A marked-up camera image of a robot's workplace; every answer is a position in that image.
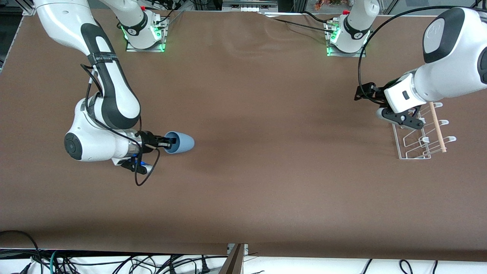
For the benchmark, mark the orange brown clutter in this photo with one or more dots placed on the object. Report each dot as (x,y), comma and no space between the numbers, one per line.
(327,4)

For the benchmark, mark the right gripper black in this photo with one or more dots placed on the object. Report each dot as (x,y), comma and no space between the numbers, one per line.
(149,139)

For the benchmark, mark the grey aluminium frame bar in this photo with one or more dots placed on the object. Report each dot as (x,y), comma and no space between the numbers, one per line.
(249,4)

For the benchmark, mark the blue cup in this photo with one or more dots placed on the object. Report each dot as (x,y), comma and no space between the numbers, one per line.
(183,142)

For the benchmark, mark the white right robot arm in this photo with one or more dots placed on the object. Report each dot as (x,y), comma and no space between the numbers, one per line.
(110,95)

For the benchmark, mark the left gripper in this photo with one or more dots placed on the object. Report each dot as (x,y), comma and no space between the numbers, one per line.
(372,93)

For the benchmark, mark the brown wooden beam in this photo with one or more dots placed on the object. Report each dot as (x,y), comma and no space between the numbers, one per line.
(234,264)

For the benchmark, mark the silver table edge bracket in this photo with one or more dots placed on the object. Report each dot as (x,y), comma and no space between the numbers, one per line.
(237,248)

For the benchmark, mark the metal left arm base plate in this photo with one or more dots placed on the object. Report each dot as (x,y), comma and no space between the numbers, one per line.
(357,54)

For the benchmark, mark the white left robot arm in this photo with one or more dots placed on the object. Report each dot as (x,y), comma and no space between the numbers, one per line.
(449,68)

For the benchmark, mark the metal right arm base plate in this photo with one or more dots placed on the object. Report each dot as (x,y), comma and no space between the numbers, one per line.
(131,48)

